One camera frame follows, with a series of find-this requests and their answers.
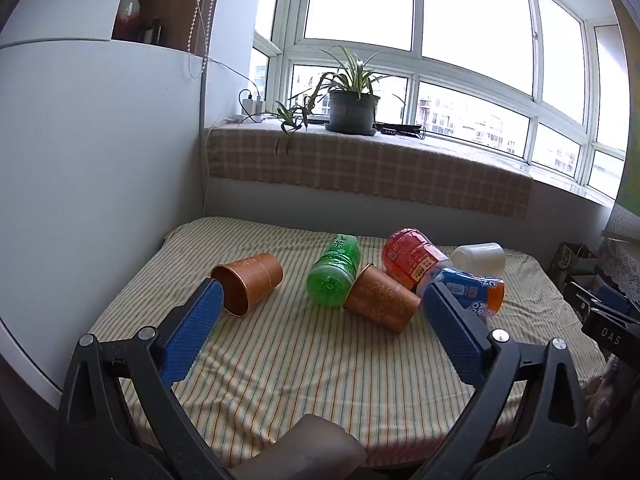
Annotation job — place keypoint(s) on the black flat device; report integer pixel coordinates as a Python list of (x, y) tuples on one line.
[(400, 129)]

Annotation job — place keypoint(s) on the copper patterned cup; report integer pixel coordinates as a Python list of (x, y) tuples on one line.
[(382, 302), (252, 277)]

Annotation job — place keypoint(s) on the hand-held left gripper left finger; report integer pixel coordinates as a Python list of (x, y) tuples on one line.
[(195, 332)]

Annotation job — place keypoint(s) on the wooden wall shelf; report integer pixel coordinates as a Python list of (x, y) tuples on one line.
[(172, 5)]

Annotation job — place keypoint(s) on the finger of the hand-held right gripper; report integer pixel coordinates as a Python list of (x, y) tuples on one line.
[(612, 299)]

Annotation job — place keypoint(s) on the red and white vase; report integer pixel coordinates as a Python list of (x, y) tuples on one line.
[(127, 7)]

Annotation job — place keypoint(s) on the white lace cloth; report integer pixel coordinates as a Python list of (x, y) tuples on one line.
[(622, 250)]

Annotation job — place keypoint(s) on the small green plant offshoot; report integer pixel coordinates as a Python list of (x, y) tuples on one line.
[(290, 117)]

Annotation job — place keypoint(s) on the green plastic bottle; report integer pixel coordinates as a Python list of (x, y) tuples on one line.
[(334, 272)]

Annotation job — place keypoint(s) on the spider plant in grey pot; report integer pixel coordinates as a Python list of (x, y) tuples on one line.
[(351, 107)]

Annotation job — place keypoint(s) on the cardboard box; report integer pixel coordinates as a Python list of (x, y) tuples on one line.
[(574, 262)]

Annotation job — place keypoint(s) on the white rounded cabinet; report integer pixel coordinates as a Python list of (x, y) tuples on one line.
[(95, 185)]

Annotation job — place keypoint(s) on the red plastic bottle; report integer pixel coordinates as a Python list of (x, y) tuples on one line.
[(412, 257)]

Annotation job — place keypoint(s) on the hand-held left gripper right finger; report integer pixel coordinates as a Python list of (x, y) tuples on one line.
[(456, 332)]

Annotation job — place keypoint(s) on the dark plant saucer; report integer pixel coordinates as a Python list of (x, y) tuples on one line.
[(350, 132)]

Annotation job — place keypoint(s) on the white window frame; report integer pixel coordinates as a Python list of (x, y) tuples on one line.
[(417, 62)]

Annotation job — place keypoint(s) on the striped bed sheet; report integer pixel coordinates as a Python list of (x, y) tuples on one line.
[(310, 365)]

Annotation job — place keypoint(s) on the checked windowsill cloth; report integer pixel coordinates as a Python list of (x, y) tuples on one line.
[(380, 165)]

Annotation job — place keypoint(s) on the white power strip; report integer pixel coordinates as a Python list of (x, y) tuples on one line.
[(245, 118)]

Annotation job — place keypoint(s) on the white charger plug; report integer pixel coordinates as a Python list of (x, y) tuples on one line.
[(251, 109)]

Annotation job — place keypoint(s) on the white plastic cup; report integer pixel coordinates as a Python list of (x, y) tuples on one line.
[(480, 257)]

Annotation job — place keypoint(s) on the blue and orange bottle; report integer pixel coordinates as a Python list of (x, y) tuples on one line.
[(475, 292)]

